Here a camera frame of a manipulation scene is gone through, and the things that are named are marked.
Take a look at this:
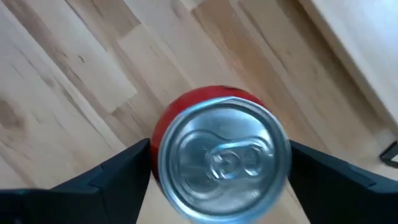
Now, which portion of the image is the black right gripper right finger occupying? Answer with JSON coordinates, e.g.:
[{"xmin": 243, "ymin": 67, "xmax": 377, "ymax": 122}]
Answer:
[{"xmin": 288, "ymin": 140, "xmax": 398, "ymax": 224}]

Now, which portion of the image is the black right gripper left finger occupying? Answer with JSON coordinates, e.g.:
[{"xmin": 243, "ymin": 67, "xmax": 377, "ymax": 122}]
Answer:
[{"xmin": 0, "ymin": 138, "xmax": 152, "ymax": 224}]

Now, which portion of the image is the red Coca-Cola can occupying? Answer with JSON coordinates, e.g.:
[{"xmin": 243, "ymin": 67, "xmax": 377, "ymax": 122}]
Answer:
[{"xmin": 150, "ymin": 85, "xmax": 292, "ymax": 224}]

